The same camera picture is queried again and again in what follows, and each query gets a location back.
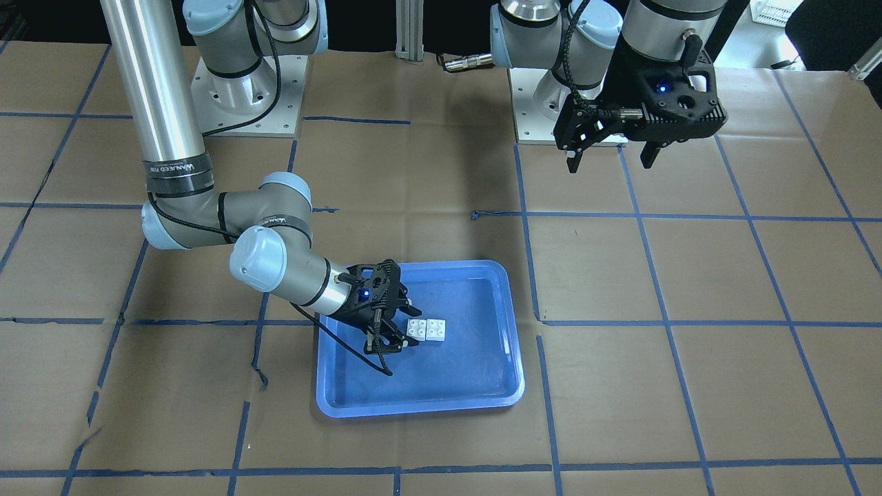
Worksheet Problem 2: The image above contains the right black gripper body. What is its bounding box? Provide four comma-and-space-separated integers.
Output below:
327, 258, 409, 338

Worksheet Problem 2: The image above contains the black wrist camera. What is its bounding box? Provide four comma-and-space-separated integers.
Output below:
620, 46, 728, 143

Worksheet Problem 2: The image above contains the blue plastic tray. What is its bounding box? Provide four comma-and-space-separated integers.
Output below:
316, 260, 526, 418

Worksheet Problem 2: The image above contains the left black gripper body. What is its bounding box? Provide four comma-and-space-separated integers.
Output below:
553, 34, 714, 154

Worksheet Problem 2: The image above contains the aluminium frame post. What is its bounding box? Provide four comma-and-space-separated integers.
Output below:
394, 0, 424, 65

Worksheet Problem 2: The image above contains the brown paper table mat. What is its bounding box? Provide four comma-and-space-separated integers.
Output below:
1, 42, 881, 495

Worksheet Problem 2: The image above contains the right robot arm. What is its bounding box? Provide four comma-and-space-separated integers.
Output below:
101, 1, 421, 357

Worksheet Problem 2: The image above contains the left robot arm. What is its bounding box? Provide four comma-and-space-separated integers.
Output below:
489, 1, 728, 173

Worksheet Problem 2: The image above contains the white block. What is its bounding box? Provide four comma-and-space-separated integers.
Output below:
406, 318, 428, 342
425, 318, 447, 342

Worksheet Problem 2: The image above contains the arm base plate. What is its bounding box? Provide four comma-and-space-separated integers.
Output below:
509, 67, 569, 145
190, 54, 311, 138

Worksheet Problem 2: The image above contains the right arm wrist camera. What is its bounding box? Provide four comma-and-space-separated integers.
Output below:
347, 258, 401, 308

